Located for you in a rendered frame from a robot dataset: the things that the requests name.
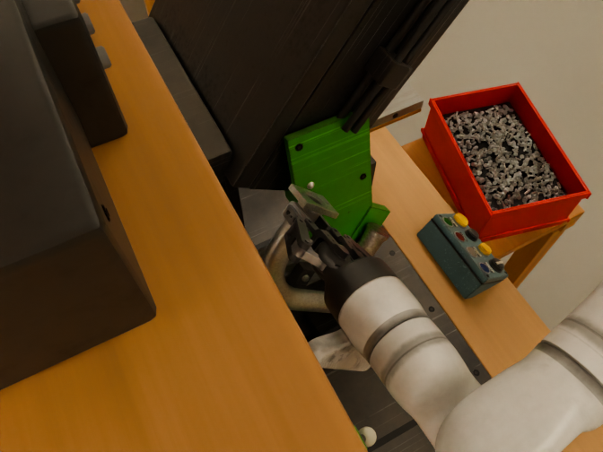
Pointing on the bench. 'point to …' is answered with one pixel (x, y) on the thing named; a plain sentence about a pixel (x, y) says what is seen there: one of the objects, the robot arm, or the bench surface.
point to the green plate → (333, 168)
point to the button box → (459, 256)
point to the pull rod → (368, 436)
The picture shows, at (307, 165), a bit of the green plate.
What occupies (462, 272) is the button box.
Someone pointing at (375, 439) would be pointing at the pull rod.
